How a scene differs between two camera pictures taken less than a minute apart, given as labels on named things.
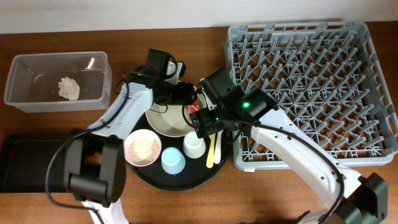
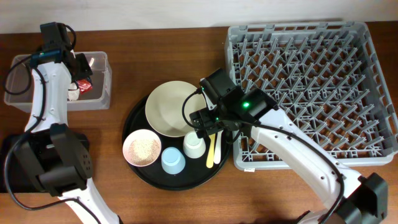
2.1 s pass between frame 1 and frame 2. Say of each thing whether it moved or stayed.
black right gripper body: stayed
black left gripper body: moved
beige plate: stayed
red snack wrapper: moved
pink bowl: stayed
